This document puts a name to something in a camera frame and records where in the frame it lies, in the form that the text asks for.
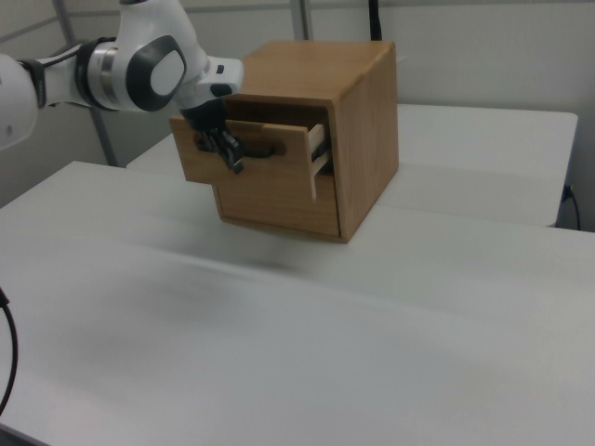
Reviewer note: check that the black drawer slide rail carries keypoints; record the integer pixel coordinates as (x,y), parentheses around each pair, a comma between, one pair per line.
(321,151)

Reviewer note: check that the wooden sliding drawer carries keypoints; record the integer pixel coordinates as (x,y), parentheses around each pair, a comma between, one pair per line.
(293,165)

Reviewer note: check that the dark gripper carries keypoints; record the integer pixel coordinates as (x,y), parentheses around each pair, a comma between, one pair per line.
(207,116)

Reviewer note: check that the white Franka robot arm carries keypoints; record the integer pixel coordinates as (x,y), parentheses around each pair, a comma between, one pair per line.
(162,74)

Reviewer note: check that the black vertical pole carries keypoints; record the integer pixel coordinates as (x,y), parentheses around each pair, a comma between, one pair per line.
(375,18)

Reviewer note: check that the wooden drawer cabinet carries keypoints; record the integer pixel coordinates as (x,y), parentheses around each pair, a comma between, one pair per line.
(367,139)

